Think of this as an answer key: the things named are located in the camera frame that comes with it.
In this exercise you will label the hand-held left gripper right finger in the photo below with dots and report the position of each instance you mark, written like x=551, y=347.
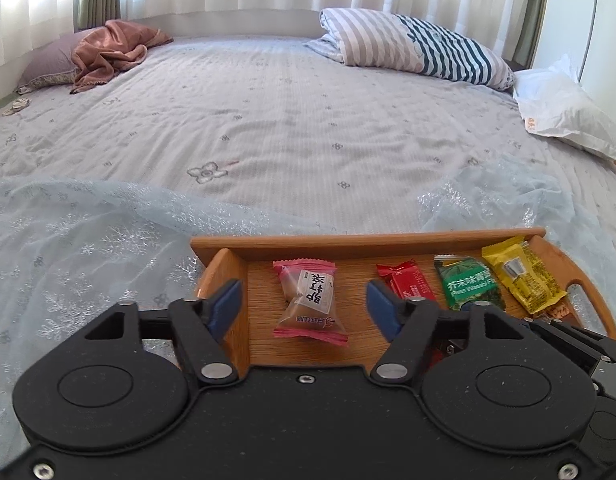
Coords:
x=383, y=307

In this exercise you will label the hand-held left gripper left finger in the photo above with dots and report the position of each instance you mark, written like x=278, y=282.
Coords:
x=223, y=305

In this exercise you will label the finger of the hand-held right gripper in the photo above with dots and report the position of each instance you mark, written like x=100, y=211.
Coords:
x=573, y=342

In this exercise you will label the red orange candy packet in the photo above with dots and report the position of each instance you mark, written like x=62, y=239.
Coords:
x=558, y=311

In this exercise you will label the small red snack packet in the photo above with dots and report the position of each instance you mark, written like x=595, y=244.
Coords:
x=410, y=280

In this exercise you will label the white pink candy packet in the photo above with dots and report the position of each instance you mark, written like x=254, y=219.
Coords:
x=310, y=300

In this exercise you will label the small yellow snack packet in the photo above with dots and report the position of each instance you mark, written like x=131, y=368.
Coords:
x=525, y=280

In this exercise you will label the green pea packet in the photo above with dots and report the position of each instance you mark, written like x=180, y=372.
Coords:
x=468, y=285

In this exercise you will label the light blue lace cloth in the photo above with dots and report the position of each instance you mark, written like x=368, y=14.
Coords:
x=88, y=240

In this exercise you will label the bed with grey floral sheet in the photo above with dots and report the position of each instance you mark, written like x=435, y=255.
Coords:
x=288, y=125

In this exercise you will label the white plastic bag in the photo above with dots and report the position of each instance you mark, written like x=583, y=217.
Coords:
x=568, y=110

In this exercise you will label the striped folded quilt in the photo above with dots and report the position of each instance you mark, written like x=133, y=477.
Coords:
x=398, y=42

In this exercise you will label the pink blanket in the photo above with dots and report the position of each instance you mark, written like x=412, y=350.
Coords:
x=113, y=50

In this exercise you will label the purple pillow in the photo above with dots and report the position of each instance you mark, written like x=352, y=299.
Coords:
x=48, y=62

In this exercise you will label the white wardrobe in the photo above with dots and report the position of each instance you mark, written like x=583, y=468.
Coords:
x=583, y=15

